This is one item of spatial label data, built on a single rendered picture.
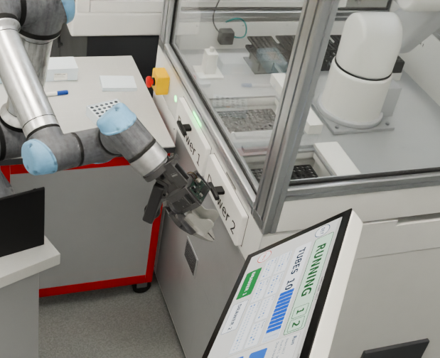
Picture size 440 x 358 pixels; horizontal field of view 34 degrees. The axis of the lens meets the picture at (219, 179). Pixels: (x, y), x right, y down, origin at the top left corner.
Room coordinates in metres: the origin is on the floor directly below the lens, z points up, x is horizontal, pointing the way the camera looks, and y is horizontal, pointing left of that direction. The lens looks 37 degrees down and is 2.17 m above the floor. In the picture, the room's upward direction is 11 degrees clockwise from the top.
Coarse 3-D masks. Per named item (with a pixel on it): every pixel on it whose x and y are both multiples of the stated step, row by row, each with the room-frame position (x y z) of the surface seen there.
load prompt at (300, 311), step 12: (324, 240) 1.19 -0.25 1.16; (312, 252) 1.17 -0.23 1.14; (324, 252) 1.14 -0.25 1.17; (312, 264) 1.12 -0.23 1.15; (312, 276) 1.07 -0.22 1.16; (300, 288) 1.05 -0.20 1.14; (312, 288) 1.03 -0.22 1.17; (300, 300) 1.01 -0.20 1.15; (312, 300) 0.99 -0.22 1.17; (300, 312) 0.97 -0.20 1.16; (288, 324) 0.95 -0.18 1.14; (300, 324) 0.93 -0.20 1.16
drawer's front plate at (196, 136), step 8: (184, 104) 1.99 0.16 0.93; (176, 112) 2.03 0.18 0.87; (184, 112) 1.96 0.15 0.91; (176, 120) 2.02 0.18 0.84; (184, 120) 1.95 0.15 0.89; (192, 120) 1.91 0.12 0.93; (176, 128) 2.01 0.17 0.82; (192, 128) 1.89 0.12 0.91; (192, 136) 1.88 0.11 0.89; (200, 136) 1.83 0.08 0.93; (200, 144) 1.81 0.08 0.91; (208, 144) 1.79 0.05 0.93; (192, 152) 1.86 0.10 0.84; (200, 152) 1.80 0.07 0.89; (208, 152) 1.78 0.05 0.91; (200, 160) 1.79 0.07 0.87; (200, 168) 1.78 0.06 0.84
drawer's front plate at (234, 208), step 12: (216, 168) 1.68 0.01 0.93; (216, 180) 1.67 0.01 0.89; (228, 180) 1.63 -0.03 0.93; (228, 192) 1.59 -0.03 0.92; (216, 204) 1.64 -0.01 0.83; (228, 204) 1.57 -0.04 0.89; (240, 204) 1.54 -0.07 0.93; (240, 216) 1.50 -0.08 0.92; (228, 228) 1.55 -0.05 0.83; (240, 228) 1.49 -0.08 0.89; (240, 240) 1.49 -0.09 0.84
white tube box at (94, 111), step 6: (102, 102) 2.11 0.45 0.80; (108, 102) 2.12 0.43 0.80; (114, 102) 2.13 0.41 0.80; (90, 108) 2.07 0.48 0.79; (96, 108) 2.07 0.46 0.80; (102, 108) 2.08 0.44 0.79; (108, 108) 2.08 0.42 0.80; (90, 114) 2.04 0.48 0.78; (96, 114) 2.03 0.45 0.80; (96, 120) 2.01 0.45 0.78
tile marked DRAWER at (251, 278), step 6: (258, 270) 1.21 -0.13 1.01; (246, 276) 1.21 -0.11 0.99; (252, 276) 1.19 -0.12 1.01; (258, 276) 1.18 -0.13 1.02; (246, 282) 1.18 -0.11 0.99; (252, 282) 1.17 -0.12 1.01; (240, 288) 1.17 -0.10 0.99; (246, 288) 1.15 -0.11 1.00; (252, 288) 1.14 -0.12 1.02; (240, 294) 1.14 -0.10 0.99; (246, 294) 1.13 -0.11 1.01
